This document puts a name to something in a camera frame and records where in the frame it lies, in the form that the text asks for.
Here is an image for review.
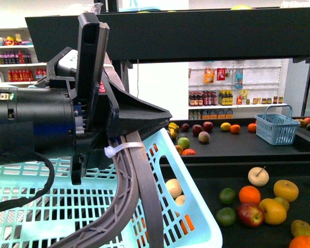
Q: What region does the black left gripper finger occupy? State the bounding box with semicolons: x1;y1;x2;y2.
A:
74;12;110;129

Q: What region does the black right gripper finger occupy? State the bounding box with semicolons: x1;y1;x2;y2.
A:
103;75;172;138

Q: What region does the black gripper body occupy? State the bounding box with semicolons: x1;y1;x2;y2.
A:
45;47;110;185

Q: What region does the teal plastic shopping basket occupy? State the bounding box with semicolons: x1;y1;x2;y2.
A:
0;130;223;247

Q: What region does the white drinks shelf unit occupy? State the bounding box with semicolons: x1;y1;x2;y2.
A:
0;27;47;87

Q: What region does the far yellow lemon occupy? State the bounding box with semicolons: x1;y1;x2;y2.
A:
220;122;231;132

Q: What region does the white sauce shelf unit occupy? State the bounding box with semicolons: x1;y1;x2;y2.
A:
188;59;288;120

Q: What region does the far orange beside lemon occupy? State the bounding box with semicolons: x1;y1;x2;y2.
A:
230;125;241;134

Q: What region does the blue basket on far shelf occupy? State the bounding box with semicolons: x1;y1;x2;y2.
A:
255;104;301;146

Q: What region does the black upper shelf tray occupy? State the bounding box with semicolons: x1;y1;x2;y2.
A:
25;6;310;64

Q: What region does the green apple far tray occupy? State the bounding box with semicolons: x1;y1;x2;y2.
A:
177;137;190;150

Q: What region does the dark red apple far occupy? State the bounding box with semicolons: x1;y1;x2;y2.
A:
192;124;203;136

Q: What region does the red tomato far tray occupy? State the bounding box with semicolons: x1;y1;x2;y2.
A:
182;148;196;156

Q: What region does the peach far tray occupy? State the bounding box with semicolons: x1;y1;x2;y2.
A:
198;131;210;144

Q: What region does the white pear left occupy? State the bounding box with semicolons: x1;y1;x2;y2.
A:
165;179;182;199

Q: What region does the white apple front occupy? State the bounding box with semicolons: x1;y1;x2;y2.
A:
175;195;185;206

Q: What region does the green lime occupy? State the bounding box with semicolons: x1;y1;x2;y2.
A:
215;207;236;227
219;188;236;205

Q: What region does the orange near tray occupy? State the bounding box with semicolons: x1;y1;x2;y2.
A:
239;185;261;205

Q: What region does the white apple with stem right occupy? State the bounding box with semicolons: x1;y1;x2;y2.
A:
247;166;269;187

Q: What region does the yellow apple right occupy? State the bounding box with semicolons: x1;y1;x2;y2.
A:
273;180;299;203

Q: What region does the yellow-orange apple front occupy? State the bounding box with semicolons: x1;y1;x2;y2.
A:
258;198;287;225

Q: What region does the small green-yellow fruit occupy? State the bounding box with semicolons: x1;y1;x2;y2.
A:
274;197;290;212

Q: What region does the yellow-green pear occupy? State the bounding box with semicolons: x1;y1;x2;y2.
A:
291;220;310;238

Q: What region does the large mandarin orange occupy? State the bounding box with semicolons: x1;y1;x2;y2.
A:
289;236;310;248

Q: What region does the black cable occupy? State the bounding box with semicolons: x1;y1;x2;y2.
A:
0;151;55;215

